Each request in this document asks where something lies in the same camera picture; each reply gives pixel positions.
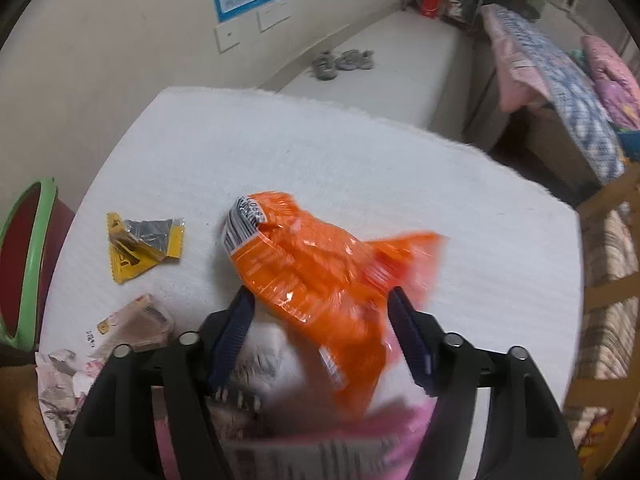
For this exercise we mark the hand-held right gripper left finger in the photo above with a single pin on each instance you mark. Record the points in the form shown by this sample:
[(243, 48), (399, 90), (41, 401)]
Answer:
[(235, 330)]

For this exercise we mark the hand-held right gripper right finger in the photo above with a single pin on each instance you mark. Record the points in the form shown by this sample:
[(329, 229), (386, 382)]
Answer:
[(407, 330)]

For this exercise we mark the orange snack wrapper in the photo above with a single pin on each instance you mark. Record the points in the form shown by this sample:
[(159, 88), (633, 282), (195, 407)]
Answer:
[(310, 265)]

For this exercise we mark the pink snack wrapper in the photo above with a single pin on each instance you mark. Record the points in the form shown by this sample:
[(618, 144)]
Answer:
[(400, 435)]

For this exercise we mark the green-rimmed red bin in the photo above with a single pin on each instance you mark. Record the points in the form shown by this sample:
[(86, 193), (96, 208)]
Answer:
[(30, 240)]

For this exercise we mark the white printed wrapper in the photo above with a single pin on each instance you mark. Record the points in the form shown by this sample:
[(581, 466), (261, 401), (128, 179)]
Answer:
[(272, 360)]

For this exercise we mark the pale pink snack packet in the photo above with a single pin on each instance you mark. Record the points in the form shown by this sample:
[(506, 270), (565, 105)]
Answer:
[(135, 325)]

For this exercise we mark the yellow snack wrapper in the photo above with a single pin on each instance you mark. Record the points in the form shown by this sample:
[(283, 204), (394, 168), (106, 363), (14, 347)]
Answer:
[(130, 255)]

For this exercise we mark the crumpled white paper wrapper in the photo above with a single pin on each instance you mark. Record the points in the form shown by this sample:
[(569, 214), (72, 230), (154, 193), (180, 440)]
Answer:
[(60, 390)]

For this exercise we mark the plaid cloth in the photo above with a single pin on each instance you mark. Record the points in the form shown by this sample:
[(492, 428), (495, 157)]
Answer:
[(612, 320)]

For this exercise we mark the fuzzy beige garment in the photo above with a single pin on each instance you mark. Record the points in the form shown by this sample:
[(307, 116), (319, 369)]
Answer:
[(25, 420)]

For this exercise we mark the bed with patterned blankets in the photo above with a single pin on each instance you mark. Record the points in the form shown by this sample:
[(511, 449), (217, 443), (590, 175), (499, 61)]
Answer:
[(560, 75)]

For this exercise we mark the pink quilt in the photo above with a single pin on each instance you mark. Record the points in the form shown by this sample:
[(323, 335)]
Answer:
[(612, 80)]

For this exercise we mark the red bucket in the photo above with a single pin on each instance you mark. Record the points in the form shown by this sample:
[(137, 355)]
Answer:
[(429, 4)]

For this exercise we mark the wooden frame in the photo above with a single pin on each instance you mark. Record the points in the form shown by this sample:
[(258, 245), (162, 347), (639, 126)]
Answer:
[(600, 200)]

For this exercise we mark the white wall socket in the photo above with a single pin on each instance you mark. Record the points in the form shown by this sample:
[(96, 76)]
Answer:
[(227, 37)]

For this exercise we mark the white wall switch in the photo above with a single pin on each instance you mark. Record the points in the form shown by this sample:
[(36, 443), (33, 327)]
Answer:
[(274, 15)]

